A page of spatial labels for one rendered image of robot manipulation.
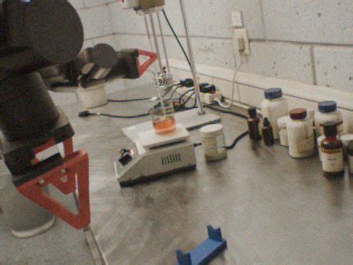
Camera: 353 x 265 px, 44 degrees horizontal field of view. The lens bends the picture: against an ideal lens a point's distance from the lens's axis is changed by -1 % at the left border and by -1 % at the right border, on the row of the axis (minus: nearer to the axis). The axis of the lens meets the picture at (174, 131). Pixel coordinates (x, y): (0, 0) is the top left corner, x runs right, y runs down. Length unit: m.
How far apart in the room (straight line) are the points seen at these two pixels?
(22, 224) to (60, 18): 2.38
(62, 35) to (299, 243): 0.53
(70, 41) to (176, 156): 0.73
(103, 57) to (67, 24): 0.55
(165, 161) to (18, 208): 1.69
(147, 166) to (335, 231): 0.48
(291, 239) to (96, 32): 2.86
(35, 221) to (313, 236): 2.11
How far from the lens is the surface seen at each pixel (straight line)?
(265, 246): 0.75
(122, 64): 1.01
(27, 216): 2.67
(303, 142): 1.05
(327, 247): 0.74
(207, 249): 0.75
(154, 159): 1.06
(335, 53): 1.16
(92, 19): 3.43
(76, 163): 0.40
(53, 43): 0.36
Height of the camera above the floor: 1.16
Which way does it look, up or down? 17 degrees down
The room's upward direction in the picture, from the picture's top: 11 degrees counter-clockwise
